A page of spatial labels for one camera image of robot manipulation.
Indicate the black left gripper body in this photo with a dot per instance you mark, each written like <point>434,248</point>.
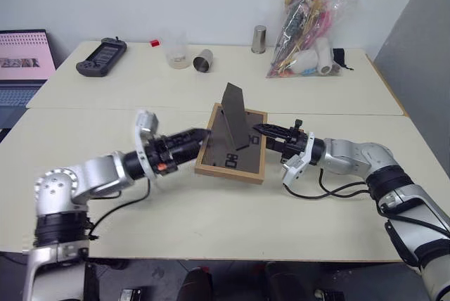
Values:
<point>160,153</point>

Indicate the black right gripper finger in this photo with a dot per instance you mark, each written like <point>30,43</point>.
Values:
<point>276,144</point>
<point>272,130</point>

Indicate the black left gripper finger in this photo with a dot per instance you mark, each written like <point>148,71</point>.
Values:
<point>190,150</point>
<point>191,134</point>

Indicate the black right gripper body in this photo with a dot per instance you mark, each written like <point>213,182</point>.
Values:
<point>295,142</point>

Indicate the wooden picture frame with stand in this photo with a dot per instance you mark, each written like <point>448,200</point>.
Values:
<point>232,139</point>

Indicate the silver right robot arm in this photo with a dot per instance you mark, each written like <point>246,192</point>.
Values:
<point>386,171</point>

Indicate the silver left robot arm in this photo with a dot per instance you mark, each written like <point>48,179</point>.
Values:
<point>95,174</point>

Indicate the steel cup with open mouth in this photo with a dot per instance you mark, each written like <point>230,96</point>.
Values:
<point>203,61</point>

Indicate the clear plastic cup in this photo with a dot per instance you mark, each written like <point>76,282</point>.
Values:
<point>176,53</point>

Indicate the steel cup with closed base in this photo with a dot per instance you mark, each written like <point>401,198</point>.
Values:
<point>259,39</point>

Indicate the small red block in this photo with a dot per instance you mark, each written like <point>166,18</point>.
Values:
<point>155,43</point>

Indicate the clear bag of colourful items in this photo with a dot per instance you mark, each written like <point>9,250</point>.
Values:
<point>306,33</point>

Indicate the black handheld game controller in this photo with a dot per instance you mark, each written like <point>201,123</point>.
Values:
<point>102,56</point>

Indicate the dark red rounded shape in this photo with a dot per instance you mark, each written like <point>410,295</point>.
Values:
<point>195,285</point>

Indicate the open laptop with pink screen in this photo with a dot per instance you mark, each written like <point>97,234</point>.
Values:
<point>21,58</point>

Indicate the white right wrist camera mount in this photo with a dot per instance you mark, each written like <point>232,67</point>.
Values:
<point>297,167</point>

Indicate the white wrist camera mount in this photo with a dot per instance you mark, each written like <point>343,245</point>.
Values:
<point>297,167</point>
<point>146,120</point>

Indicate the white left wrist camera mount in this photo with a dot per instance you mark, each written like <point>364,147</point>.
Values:
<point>146,120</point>

